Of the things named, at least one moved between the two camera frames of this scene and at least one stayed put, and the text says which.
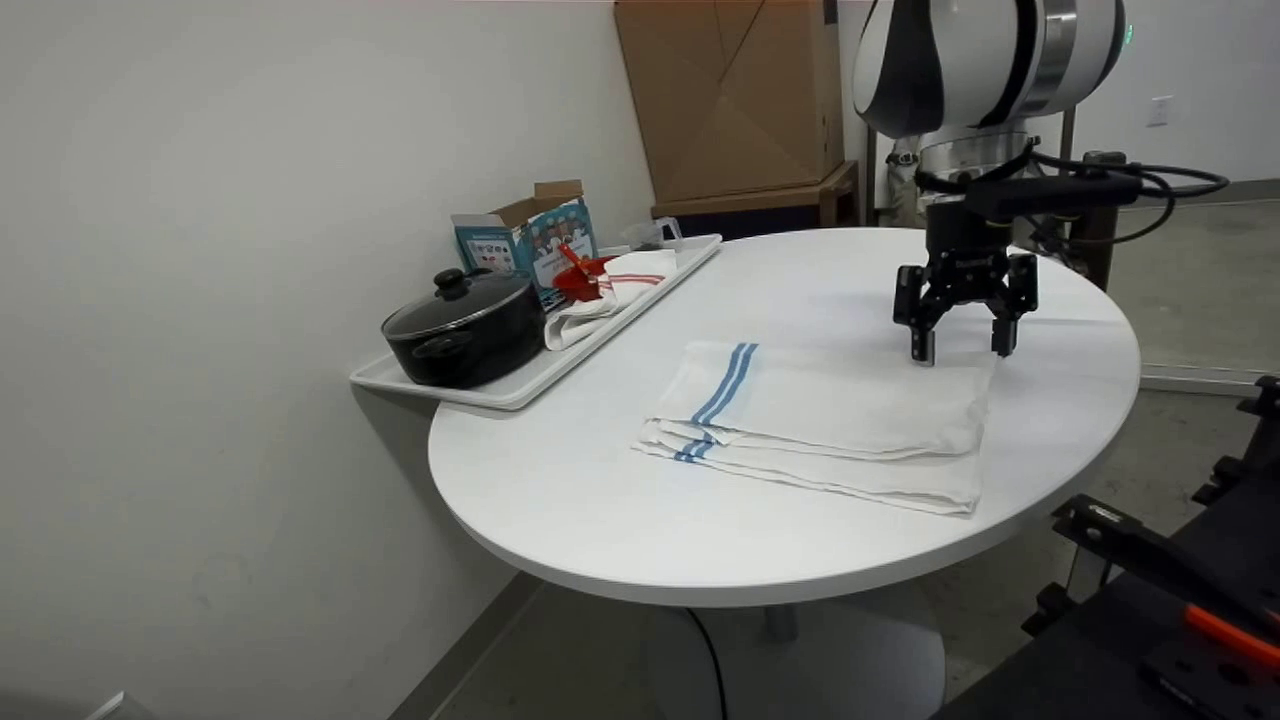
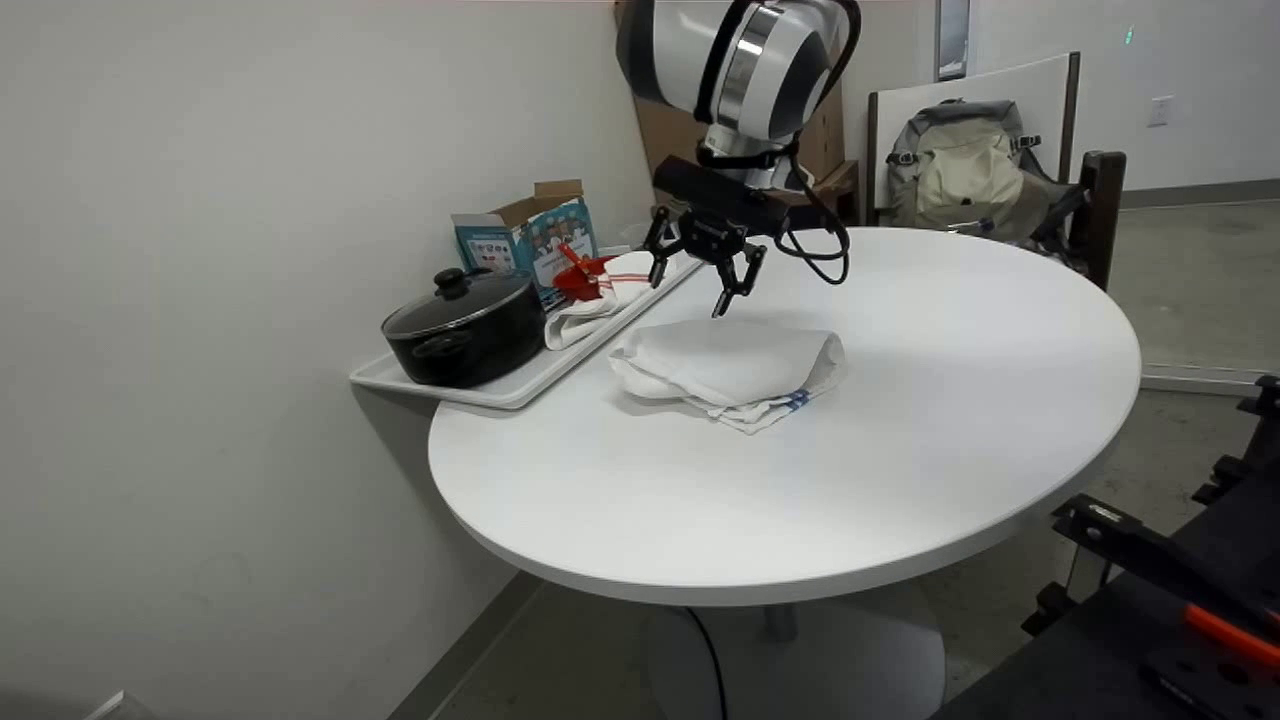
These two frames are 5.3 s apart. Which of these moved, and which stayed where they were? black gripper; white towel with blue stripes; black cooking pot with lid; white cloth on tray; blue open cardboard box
Moved: black gripper; white towel with blue stripes
Stayed: black cooking pot with lid; blue open cardboard box; white cloth on tray
